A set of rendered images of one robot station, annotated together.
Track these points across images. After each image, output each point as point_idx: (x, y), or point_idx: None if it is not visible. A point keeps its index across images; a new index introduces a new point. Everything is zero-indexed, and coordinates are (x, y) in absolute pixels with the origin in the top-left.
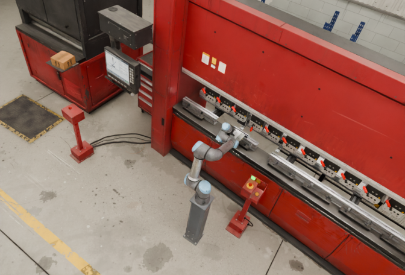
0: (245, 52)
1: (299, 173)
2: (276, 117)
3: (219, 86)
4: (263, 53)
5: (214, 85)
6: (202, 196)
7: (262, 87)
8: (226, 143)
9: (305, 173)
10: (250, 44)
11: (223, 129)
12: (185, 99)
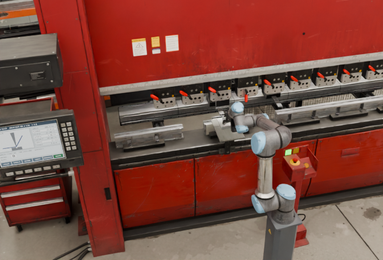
0: None
1: (320, 109)
2: (272, 58)
3: (176, 73)
4: None
5: (166, 78)
6: (291, 207)
7: (242, 31)
8: (264, 120)
9: (324, 104)
10: None
11: (240, 113)
12: (119, 137)
